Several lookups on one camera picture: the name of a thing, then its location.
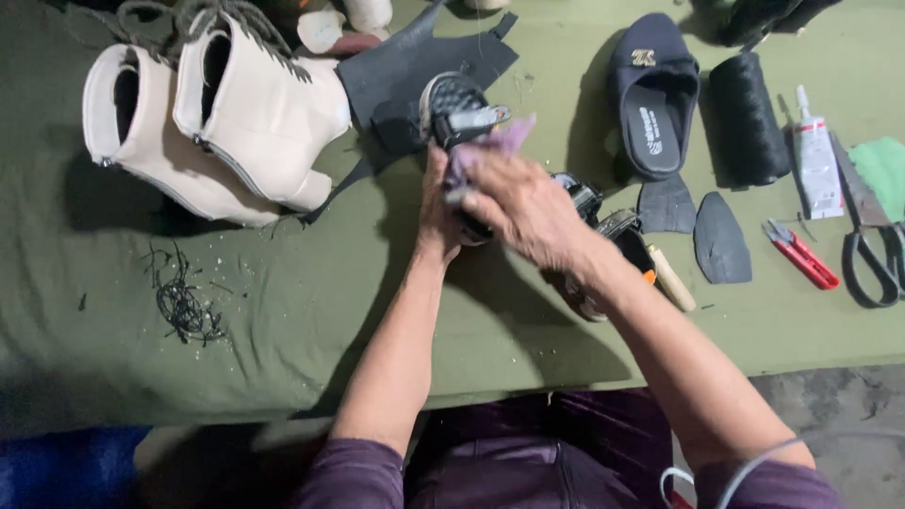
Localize black woven sandal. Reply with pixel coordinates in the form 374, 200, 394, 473
543, 172, 658, 323
419, 71, 512, 247

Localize olive green table cloth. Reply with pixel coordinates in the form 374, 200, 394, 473
0, 0, 905, 434

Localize black shoe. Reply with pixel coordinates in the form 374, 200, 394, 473
717, 0, 844, 49

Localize white thread spool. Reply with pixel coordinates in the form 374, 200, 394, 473
342, 0, 395, 42

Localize white glue tube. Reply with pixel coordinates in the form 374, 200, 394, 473
790, 85, 847, 221

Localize cream zip ankle boot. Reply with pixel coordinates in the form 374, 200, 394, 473
81, 42, 284, 229
172, 8, 353, 213

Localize green cloth piece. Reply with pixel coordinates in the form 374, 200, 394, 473
847, 136, 905, 224

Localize wooden-handled awl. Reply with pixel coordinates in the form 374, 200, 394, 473
646, 243, 698, 313

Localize small black rubber sole patch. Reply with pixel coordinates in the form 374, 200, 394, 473
635, 172, 698, 236

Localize white and pink sole piece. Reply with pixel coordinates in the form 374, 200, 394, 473
296, 6, 384, 57

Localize white cable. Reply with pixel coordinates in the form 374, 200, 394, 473
659, 427, 905, 509

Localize navy slipper with gold emblem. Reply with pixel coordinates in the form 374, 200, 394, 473
608, 12, 701, 182

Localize red thread snips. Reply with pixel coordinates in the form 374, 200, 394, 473
761, 218, 841, 291

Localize person's right hand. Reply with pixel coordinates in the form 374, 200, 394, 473
458, 150, 617, 277

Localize person's left hand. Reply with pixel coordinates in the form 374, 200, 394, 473
416, 141, 469, 265

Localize black leather sheet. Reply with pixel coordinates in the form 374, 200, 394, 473
300, 3, 520, 226

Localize blue fabric item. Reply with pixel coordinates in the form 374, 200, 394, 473
0, 424, 154, 509

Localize purple cleaning cloth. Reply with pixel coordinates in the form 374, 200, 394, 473
444, 113, 537, 202

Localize pile of black thread scraps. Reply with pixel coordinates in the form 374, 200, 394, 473
141, 242, 229, 349

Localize grey braided boot laces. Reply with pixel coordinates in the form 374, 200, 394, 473
67, 0, 313, 84

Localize pointed black rubber sole patch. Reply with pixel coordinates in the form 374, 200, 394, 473
693, 191, 753, 286

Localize black thread spool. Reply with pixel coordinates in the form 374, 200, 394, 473
708, 51, 793, 189

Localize person's purple clothing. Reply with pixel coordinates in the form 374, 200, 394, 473
293, 387, 849, 509

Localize large black-handled scissors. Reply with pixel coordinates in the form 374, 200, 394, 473
827, 131, 905, 310

